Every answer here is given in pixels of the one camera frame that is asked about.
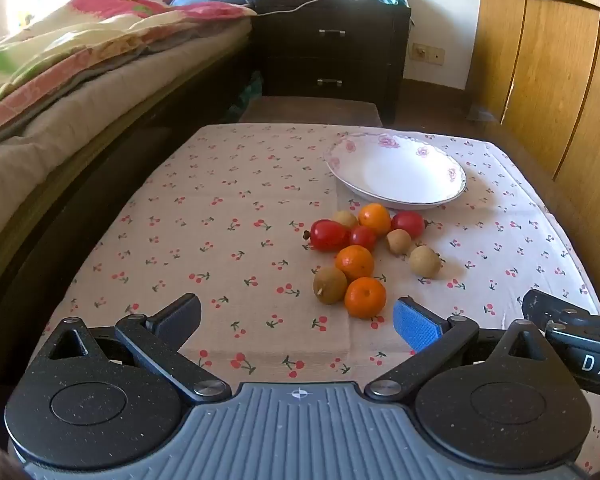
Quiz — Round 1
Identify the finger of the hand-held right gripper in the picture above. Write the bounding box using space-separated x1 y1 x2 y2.
522 288 600 334

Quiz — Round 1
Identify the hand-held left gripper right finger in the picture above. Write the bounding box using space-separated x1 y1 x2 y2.
365 296 568 402

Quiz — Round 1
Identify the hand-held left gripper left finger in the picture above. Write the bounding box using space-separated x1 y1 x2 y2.
32 293 232 404

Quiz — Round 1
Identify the orange mandarin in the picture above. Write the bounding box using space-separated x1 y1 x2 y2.
335 245 375 282
344 277 387 320
358 203 392 237

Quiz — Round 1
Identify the small red tomato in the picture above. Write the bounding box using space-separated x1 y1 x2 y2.
390 211 426 239
350 225 378 252

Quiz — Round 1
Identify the large red tomato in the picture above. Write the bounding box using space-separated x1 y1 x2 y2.
302 219 351 252

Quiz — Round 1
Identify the white floral plate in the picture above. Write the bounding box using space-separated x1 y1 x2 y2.
324 131 468 211

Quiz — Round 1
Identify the cherry print tablecloth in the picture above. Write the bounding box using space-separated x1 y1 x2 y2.
27 124 600 476

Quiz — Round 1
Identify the beige mattress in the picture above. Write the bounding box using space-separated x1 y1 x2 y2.
0 20 253 266

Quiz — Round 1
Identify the light wooden wardrobe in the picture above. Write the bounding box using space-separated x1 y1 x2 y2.
467 0 600 321

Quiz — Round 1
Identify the green bag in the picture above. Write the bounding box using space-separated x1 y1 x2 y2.
230 72 263 121

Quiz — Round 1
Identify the brown stool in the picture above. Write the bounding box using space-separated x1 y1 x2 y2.
240 96 383 127

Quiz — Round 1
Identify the dark wooden nightstand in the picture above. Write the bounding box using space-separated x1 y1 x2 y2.
252 0 412 126

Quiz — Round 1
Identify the floral quilt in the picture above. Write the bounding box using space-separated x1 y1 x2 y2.
0 0 258 116

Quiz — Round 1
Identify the beige wall outlet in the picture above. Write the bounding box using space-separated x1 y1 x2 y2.
411 42 446 66

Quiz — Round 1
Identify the white cable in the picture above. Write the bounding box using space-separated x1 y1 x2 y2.
252 0 341 17

